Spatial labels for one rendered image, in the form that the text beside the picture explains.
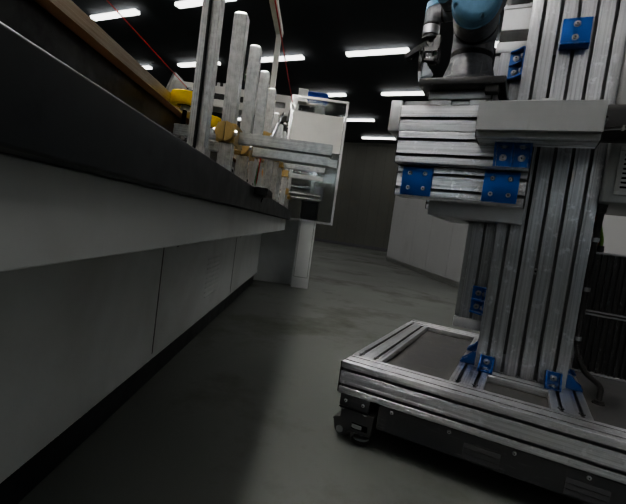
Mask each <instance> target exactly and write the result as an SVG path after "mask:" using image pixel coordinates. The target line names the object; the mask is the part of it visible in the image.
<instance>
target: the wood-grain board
mask: <svg viewBox="0 0 626 504"><path fill-rule="evenodd" d="M34 1H35V2H36V3H38V4H39V5H40V6H41V7H43V8H44V9H45V10H46V11H48V12H49V13H50V14H51V15H52V16H54V17H55V18H56V19H57V20H59V21H60V22H61V23H62V24H64V25H65V26H66V27H67V28H69V29H70V30H71V31H72V32H74V33H75V34H76V35H77V36H79V37H80V38H81V39H82V40H84V41H85V42H86V43H87V44H88V45H90V46H91V47H92V48H93V49H95V50H96V51H97V52H98V53H100V54H101V55H102V56H103V57H105V58H106V59H107V60H108V61H110V62H111V63H112V64H113V65H115V66H116V67H117V68H118V69H120V70H121V71H122V72H123V73H124V74H126V75H127V76H128V77H129V78H131V79H132V80H133V81H134V82H136V83H137V84H138V85H139V86H141V87H142V88H143V89H144V90H146V91H147V92H148V93H149V94H151V95H152V96H153V97H154V98H156V99H157V100H158V101H159V102H160V103H162V104H163V105H164V106H165V107H167V108H168V109H169V110H170V111H172V112H173V113H174V114H175V115H177V116H178V117H179V118H180V119H182V111H181V110H180V108H179V107H176V106H174V105H172V104H171V103H170V99H171V93H170V92H169V91H168V90H167V89H166V88H165V87H164V86H163V85H162V84H161V83H160V82H159V81H157V80H156V79H155V78H154V77H153V76H152V75H151V74H150V73H149V72H148V71H147V70H146V69H145V68H144V67H142V66H141V65H140V64H139V63H138V62H137V61H136V60H135V59H134V58H133V57H132V56H131V55H130V54H128V53H127V52H126V51H125V50H124V49H123V48H122V47H121V46H120V45H119V44H118V43H117V42H116V41H115V40H113V39H112V38H111V37H110V36H109V35H108V34H107V33H106V32H105V31H104V30H103V29H102V28H101V27H99V26H98V25H97V24H96V23H95V22H94V21H93V20H92V19H91V18H90V17H89V16H88V15H87V14H86V13H84V12H83V11H82V10H81V9H80V8H79V7H78V6H77V5H76V4H75V3H74V2H73V1H72V0H34Z"/></svg>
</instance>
